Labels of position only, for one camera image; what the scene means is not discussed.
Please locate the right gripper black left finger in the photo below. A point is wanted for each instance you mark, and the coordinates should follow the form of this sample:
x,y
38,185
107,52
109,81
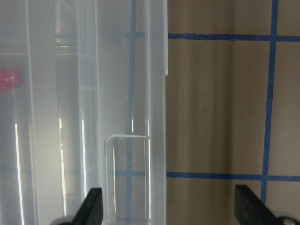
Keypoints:
x,y
91,210

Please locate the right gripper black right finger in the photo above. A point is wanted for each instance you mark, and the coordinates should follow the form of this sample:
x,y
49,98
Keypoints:
x,y
249,209

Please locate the clear plastic box lid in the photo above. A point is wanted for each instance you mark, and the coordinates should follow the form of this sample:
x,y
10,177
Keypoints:
x,y
89,113

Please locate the red block hollow side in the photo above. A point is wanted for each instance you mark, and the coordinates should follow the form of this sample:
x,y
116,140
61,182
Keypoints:
x,y
10,79

